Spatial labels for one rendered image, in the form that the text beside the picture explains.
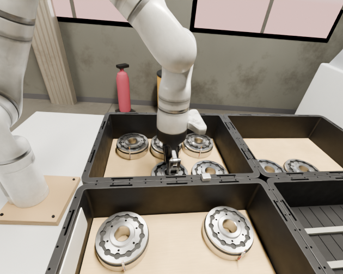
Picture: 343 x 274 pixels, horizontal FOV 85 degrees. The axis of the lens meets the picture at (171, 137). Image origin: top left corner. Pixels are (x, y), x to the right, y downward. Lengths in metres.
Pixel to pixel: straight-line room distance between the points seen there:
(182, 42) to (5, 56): 0.33
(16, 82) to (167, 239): 0.48
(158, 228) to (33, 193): 0.39
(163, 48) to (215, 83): 2.37
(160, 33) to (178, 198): 0.32
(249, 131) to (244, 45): 1.97
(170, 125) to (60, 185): 0.46
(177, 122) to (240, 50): 2.29
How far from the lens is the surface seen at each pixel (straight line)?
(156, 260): 0.44
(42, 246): 0.66
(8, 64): 0.51
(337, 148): 0.86
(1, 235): 0.73
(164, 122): 0.41
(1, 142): 0.57
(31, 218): 0.69
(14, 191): 0.67
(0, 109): 0.55
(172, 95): 0.38
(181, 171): 0.53
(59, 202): 0.69
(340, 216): 0.67
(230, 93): 2.80
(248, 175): 0.47
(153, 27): 0.35
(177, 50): 0.34
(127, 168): 0.58
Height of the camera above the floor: 1.24
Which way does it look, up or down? 36 degrees down
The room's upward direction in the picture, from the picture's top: 5 degrees clockwise
